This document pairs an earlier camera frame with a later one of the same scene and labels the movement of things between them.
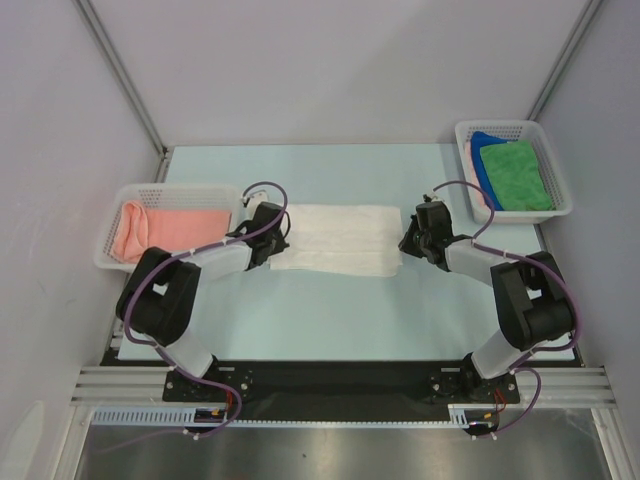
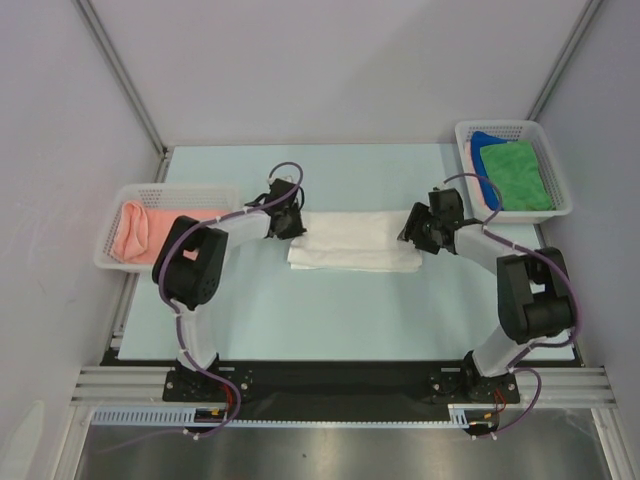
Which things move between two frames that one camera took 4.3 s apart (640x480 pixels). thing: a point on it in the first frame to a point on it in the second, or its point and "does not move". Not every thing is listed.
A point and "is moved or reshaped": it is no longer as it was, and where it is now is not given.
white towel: x=348 y=240 is moved or reshaped
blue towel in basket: x=482 y=140 does not move
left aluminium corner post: x=99 y=36 does not move
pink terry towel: x=139 y=228 does not move
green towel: x=515 y=174 does not move
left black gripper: x=280 y=245 to x=297 y=229
